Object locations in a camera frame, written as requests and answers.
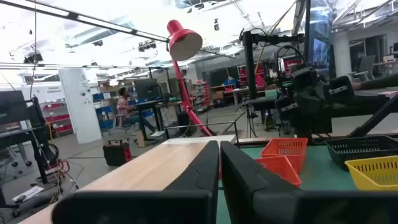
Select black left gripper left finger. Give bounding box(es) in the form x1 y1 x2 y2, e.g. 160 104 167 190
51 140 220 224

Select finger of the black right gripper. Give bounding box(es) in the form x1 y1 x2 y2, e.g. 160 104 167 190
328 76 355 98
275 96 300 123

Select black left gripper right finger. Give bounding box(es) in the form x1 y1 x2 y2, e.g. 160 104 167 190
220 141 398 224

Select orange plastic basket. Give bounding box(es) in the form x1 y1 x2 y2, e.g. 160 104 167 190
260 138 309 174
254 155 302 188

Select yellow plastic basket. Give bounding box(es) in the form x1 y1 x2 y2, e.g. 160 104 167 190
344 155 398 192

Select person's forearm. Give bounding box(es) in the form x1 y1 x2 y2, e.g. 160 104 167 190
352 73 398 92

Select grey office chair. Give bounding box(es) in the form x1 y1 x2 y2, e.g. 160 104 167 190
347 55 377 83

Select large blue display screen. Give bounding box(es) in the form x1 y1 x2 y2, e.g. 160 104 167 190
306 0 332 71

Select green table mat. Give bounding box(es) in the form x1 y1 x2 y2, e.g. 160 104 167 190
216 144 398 224

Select black plastic basket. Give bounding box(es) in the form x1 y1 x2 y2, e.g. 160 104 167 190
324 135 398 171

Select black and red case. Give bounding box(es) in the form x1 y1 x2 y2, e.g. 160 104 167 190
102 139 133 167

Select black office desk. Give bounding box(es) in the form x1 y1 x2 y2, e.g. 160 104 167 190
133 99 185 141

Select person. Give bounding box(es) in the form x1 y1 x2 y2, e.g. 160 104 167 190
116 86 157 133

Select black computer monitor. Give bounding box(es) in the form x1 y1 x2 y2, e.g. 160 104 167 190
133 78 163 101
0 90 29 126

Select red desk lamp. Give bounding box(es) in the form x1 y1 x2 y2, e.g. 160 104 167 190
166 19 215 138

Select white square pillar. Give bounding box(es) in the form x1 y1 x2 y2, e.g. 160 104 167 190
58 67 103 145

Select black ceiling spotlight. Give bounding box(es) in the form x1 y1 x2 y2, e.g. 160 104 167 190
23 52 44 65
137 40 157 52

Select shelving with red bins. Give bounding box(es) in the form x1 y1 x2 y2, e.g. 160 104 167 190
41 101 75 136

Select black desk stand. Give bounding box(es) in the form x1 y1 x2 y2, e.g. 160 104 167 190
0 96 60 185

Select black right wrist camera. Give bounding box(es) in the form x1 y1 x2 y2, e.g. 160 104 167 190
290 67 318 91

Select black metal table frame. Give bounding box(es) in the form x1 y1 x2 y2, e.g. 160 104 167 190
236 93 398 146

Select black metal post stand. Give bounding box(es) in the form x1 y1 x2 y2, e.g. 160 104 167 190
239 30 305 101

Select red and black floor cables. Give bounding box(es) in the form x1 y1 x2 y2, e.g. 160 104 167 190
45 157 80 191

